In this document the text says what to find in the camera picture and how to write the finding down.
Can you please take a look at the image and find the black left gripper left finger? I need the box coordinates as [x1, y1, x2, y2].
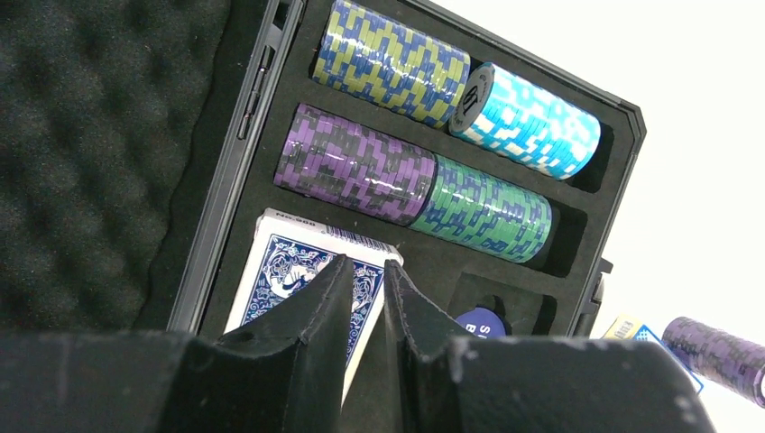
[1, 255, 353, 432]

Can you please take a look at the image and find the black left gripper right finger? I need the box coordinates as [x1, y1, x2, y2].
[384, 260, 714, 433]

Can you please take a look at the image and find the blue patterned card deck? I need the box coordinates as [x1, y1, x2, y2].
[224, 207, 404, 397]

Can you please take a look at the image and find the light blue chip stack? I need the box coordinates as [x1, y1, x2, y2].
[448, 62, 602, 180]

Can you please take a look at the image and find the black poker set case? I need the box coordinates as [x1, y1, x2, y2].
[1, 1, 646, 335]

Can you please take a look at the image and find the blue small blind button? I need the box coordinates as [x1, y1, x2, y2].
[455, 307, 509, 338]

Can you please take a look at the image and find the green chip stack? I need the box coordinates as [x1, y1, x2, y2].
[409, 154, 553, 263]

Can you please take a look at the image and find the blue ace card box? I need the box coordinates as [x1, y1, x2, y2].
[603, 314, 705, 394]

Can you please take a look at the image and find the purple chip stack in case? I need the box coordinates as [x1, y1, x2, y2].
[273, 104, 437, 226]

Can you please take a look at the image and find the purple 500 chip stack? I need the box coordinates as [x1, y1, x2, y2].
[661, 317, 764, 408]

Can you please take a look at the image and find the yellow-blue chip stack top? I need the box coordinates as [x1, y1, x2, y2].
[312, 1, 471, 129]

